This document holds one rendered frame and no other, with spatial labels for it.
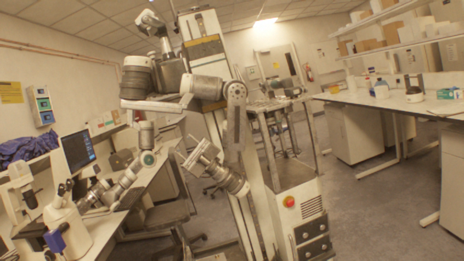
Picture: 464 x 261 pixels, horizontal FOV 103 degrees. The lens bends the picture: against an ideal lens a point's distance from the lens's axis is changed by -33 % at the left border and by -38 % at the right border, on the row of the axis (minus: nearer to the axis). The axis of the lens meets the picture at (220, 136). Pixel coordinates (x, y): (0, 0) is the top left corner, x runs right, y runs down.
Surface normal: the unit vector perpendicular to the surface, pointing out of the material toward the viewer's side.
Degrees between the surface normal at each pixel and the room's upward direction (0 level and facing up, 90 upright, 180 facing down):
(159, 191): 90
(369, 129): 90
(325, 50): 90
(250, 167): 90
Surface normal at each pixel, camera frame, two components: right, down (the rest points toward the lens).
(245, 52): 0.00, 0.18
